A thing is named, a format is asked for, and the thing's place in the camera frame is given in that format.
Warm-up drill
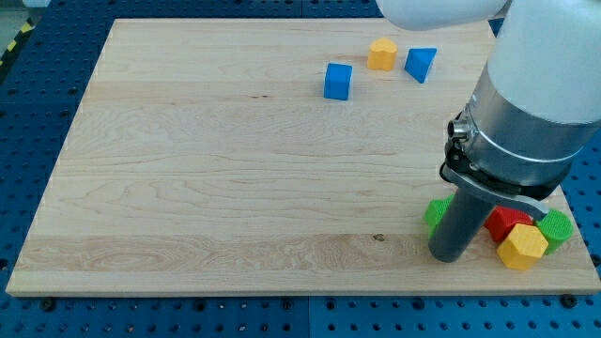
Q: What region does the green star block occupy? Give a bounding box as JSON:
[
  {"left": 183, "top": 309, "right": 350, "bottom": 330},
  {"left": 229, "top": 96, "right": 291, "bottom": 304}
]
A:
[{"left": 423, "top": 193, "right": 455, "bottom": 238}]

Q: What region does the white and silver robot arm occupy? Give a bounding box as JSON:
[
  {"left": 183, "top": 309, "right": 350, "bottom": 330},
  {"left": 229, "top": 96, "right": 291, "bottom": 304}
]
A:
[{"left": 378, "top": 0, "right": 600, "bottom": 219}]

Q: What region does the light wooden board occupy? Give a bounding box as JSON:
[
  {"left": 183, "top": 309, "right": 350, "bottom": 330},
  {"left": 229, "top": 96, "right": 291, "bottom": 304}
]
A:
[{"left": 7, "top": 19, "right": 600, "bottom": 297}]

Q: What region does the blue cube block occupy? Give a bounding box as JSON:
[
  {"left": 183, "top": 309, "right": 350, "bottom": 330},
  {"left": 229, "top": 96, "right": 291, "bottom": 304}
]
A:
[{"left": 323, "top": 63, "right": 352, "bottom": 100}]

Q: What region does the yellow heart block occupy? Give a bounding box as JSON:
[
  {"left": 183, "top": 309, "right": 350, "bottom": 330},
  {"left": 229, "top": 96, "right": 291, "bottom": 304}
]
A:
[{"left": 366, "top": 38, "right": 398, "bottom": 71}]

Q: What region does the blue triangle block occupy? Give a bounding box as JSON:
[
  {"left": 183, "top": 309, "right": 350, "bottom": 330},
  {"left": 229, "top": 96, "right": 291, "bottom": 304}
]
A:
[{"left": 404, "top": 48, "right": 438, "bottom": 84}]

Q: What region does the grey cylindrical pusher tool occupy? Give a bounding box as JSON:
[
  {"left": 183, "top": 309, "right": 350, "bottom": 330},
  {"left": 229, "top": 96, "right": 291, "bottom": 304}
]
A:
[{"left": 428, "top": 188, "right": 495, "bottom": 263}]

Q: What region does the red block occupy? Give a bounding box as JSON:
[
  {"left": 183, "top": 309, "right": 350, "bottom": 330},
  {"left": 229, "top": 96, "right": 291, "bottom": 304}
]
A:
[{"left": 484, "top": 206, "right": 533, "bottom": 243}]

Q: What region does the yellow hexagon block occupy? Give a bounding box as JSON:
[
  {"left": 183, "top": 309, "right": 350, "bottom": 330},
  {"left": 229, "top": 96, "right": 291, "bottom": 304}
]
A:
[{"left": 497, "top": 223, "right": 548, "bottom": 270}]

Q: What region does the green cylinder block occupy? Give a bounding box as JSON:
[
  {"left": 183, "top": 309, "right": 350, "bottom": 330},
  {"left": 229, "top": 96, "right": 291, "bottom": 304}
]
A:
[{"left": 534, "top": 209, "right": 573, "bottom": 255}]

